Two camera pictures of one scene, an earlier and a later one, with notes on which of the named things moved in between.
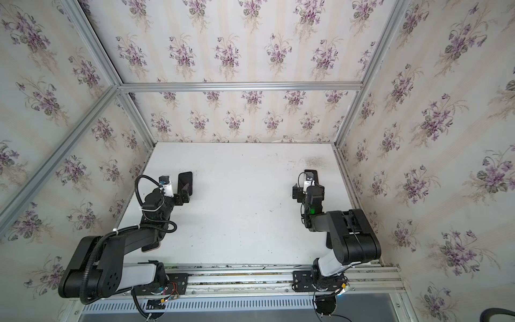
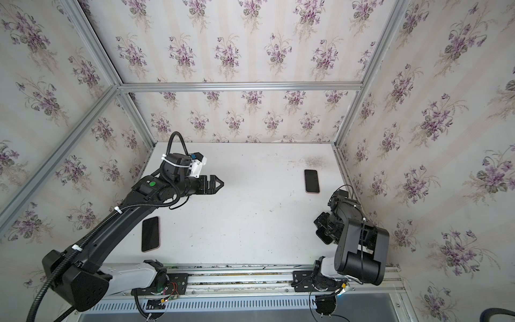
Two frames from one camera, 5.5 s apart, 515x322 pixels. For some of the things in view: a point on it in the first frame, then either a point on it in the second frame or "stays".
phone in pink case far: [311, 173] stays
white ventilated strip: [216, 305] stays
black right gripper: [314, 188] to [326, 226]
